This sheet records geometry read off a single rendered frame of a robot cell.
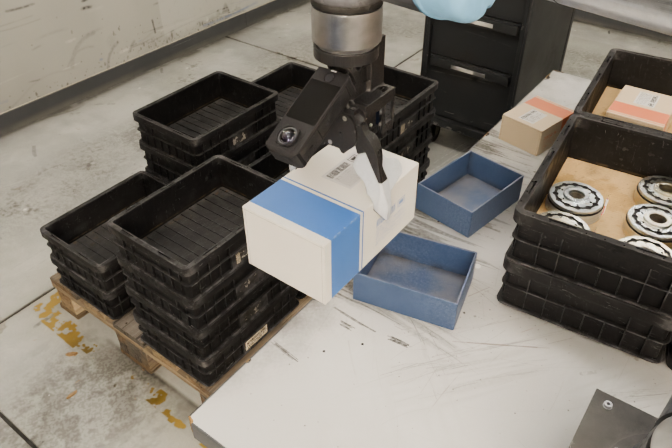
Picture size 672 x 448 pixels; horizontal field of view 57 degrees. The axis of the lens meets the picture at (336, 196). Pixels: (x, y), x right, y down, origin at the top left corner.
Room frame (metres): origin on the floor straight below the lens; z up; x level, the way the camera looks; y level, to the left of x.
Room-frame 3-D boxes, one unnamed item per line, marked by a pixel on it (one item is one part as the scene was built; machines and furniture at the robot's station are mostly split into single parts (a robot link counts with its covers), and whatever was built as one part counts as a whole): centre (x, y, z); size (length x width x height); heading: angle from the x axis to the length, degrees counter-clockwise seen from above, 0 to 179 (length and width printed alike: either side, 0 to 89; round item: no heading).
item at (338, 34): (0.63, -0.01, 1.33); 0.08 x 0.08 x 0.05
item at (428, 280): (0.86, -0.15, 0.74); 0.20 x 0.15 x 0.07; 66
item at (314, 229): (0.61, 0.00, 1.09); 0.20 x 0.12 x 0.09; 144
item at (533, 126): (1.44, -0.54, 0.74); 0.16 x 0.12 x 0.07; 132
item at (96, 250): (1.51, 0.67, 0.26); 0.40 x 0.30 x 0.23; 144
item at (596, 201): (0.95, -0.46, 0.86); 0.10 x 0.10 x 0.01
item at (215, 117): (1.83, 0.43, 0.37); 0.40 x 0.30 x 0.45; 144
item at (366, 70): (0.63, -0.02, 1.25); 0.09 x 0.08 x 0.12; 144
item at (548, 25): (2.65, -0.74, 0.45); 0.60 x 0.45 x 0.90; 144
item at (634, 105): (1.24, -0.69, 0.87); 0.16 x 0.12 x 0.07; 145
